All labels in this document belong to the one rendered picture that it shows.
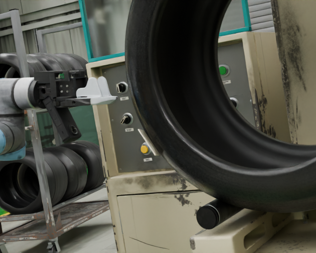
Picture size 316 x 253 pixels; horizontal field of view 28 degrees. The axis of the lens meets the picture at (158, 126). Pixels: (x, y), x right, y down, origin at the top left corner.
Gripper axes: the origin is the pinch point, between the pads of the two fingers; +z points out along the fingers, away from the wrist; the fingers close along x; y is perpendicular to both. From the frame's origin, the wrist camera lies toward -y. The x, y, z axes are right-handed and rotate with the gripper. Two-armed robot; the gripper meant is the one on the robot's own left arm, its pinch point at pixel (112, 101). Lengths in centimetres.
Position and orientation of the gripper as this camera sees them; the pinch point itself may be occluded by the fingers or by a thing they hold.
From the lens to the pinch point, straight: 136.5
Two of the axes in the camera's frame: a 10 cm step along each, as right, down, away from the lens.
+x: 4.8, -1.2, 8.7
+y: -0.5, -9.9, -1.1
